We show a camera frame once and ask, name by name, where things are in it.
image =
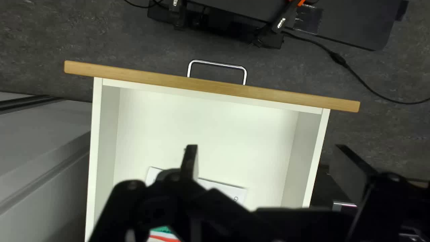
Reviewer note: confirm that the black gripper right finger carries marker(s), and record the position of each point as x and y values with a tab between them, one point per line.
390	206

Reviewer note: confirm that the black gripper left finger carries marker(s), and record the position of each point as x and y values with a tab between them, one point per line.
190	159

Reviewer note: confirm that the white drawer wooden front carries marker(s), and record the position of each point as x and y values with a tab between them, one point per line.
223	125

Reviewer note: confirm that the white printed manual sheet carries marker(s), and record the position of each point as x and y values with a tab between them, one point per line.
229	191

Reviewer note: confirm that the black perforated table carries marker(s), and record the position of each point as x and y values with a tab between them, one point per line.
358	22

